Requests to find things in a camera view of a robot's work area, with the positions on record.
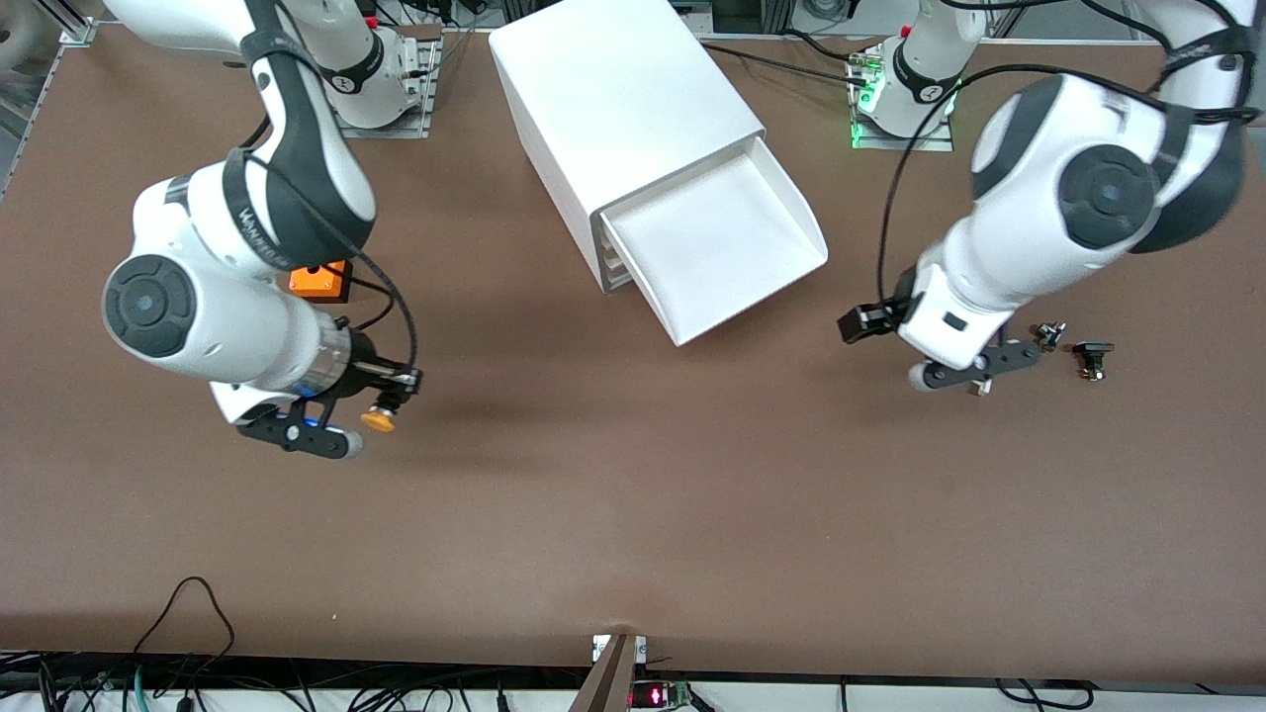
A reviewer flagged large white cabinet drawer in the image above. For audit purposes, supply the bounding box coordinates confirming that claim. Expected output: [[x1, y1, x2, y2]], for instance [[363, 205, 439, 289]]
[[598, 136, 830, 347]]

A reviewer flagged white drawer cabinet housing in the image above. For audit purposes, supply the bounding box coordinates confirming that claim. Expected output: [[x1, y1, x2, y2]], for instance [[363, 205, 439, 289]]
[[488, 0, 768, 294]]

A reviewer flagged red lit electronic module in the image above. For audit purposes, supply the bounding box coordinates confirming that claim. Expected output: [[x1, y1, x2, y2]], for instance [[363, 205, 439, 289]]
[[628, 680, 693, 709]]

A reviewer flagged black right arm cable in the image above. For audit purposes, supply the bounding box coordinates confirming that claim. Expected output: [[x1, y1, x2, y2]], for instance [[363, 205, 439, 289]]
[[341, 247, 418, 377]]

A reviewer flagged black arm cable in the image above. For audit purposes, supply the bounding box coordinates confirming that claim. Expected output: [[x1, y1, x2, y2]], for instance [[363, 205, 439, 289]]
[[341, 247, 418, 377], [876, 63, 1198, 303]]

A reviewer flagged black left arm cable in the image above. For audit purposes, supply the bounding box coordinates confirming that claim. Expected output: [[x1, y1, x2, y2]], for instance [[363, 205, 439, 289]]
[[876, 63, 1198, 303]]

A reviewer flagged orange square button enclosure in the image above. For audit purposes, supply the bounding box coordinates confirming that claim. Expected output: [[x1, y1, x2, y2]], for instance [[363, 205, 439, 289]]
[[289, 259, 354, 303]]

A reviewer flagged black looped cable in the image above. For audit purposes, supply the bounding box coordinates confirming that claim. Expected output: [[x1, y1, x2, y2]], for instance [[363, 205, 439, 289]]
[[132, 577, 236, 659]]

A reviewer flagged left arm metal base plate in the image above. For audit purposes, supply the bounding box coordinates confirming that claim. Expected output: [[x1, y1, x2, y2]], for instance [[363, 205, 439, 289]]
[[848, 44, 955, 151]]

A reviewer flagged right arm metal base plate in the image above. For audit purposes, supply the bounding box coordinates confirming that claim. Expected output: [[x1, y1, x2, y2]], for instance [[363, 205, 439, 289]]
[[334, 25, 439, 139]]

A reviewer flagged black cable behind cabinet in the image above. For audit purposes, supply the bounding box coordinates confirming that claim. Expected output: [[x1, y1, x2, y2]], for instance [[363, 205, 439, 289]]
[[697, 40, 871, 82]]

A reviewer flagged wooden post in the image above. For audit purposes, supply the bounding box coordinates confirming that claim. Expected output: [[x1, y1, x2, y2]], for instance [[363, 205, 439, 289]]
[[572, 633, 639, 712]]

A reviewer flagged black cable under table edge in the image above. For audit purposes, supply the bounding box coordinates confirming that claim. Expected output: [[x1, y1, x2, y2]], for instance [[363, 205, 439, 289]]
[[994, 678, 1094, 711]]

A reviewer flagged aluminium frame profile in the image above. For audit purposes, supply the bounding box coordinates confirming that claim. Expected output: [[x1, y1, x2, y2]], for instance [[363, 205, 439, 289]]
[[57, 0, 100, 45]]

